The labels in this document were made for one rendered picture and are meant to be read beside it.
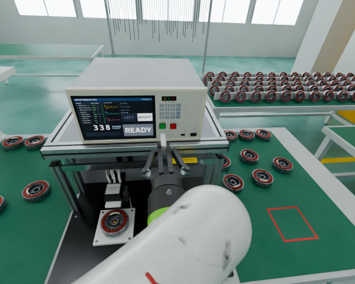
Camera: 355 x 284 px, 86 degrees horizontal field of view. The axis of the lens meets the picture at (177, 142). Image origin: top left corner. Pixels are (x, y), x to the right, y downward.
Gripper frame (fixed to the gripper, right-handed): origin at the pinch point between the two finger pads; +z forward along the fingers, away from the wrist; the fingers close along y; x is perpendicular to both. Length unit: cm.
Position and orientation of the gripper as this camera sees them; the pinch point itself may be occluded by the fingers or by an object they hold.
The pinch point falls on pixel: (163, 143)
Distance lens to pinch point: 60.3
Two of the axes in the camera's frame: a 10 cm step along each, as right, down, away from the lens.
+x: 0.4, -8.0, -6.0
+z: -1.1, -6.0, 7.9
